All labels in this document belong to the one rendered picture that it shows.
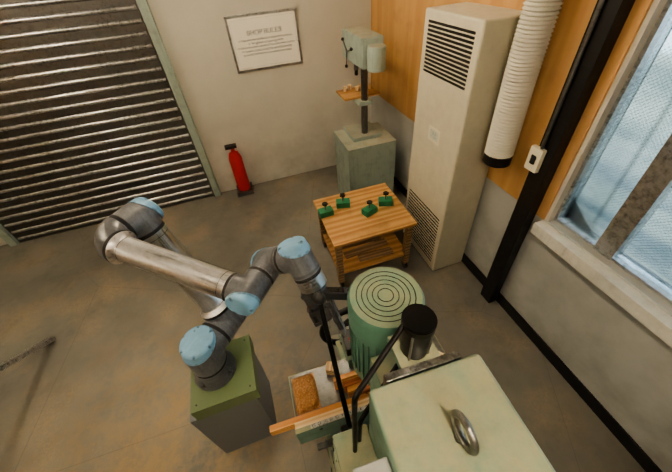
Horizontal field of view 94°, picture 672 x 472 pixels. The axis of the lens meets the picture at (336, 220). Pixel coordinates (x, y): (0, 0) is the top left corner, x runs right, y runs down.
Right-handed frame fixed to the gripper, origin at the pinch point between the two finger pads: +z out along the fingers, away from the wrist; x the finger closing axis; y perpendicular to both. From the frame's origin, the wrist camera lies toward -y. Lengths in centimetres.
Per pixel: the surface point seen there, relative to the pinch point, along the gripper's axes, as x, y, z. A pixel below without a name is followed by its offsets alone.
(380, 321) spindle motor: 33.4, -13.0, -23.2
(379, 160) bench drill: -208, -72, -7
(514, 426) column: 55, -26, -11
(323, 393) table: -1.0, 17.6, 20.6
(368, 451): 40.7, 0.8, -0.5
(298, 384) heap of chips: -3.5, 24.6, 14.7
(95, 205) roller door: -255, 213, -82
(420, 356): 43, -17, -20
